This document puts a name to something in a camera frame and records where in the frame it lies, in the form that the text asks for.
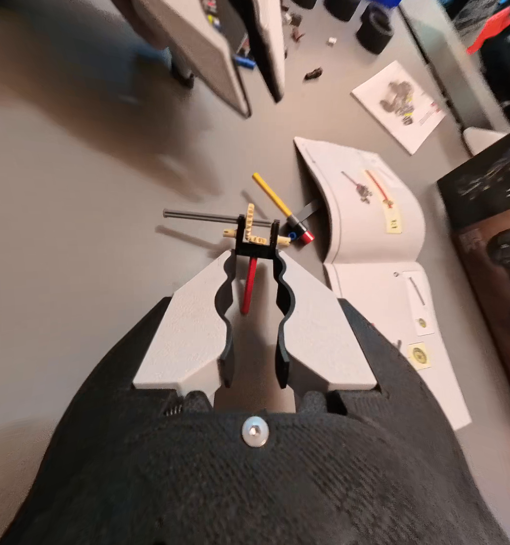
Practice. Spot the black lego pin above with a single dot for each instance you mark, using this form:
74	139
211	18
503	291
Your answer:
313	74

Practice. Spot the pile of lego pieces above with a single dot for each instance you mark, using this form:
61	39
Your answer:
245	62

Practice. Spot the yellow axle lego subassembly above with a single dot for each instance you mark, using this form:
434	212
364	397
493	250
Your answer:
276	198

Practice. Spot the dark lego set box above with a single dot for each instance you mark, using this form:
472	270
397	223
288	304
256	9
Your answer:
493	255

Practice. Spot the closed instruction booklet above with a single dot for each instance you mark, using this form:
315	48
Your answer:
400	106

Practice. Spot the blue storage bin with tag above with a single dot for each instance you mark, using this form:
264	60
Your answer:
385	2

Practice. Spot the open instruction booklet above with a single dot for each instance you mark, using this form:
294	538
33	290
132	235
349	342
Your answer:
365	298

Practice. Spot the black lego frame gear assembly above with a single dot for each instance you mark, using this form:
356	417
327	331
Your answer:
255	251

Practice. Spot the dark red lego piece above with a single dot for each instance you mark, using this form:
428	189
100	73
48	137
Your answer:
297	36

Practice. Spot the red object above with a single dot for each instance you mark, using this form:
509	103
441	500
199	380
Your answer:
493	27

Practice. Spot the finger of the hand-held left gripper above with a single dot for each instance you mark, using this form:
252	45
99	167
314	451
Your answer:
195	42
270	42

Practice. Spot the white rounded base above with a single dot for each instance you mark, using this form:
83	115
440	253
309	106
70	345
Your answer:
485	140

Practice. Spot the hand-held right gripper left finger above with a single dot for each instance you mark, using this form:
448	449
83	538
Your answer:
182	336

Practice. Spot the black lego tyre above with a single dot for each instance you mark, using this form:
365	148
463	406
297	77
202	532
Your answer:
304	3
342	8
374	32

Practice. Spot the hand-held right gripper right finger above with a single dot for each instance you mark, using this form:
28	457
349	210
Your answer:
327	340

